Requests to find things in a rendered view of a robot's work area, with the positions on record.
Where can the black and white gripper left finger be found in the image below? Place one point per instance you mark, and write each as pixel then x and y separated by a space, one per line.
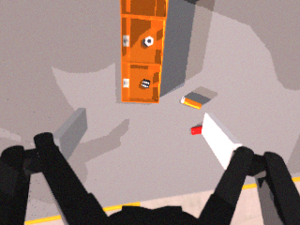
pixel 50 157

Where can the white hex nut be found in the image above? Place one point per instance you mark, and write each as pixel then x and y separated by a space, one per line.
pixel 149 41

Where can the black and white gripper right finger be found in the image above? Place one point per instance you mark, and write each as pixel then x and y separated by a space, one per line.
pixel 278 195

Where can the orange rack of bins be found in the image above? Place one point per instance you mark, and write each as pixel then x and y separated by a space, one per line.
pixel 139 61

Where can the red usb stick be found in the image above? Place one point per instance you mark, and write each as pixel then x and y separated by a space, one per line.
pixel 196 130

